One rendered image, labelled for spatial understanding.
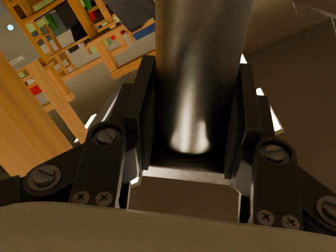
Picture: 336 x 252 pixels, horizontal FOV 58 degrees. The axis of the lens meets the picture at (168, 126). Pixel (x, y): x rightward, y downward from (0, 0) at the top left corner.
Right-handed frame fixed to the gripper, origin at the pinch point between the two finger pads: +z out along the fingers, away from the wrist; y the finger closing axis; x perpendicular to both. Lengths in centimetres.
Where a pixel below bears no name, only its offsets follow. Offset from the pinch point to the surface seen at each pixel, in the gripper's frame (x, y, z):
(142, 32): -328, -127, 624
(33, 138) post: -32.0, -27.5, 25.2
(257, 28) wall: -440, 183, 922
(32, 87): -478, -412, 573
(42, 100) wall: -735, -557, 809
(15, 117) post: -27.9, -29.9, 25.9
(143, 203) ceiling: -509, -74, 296
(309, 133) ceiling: -363, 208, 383
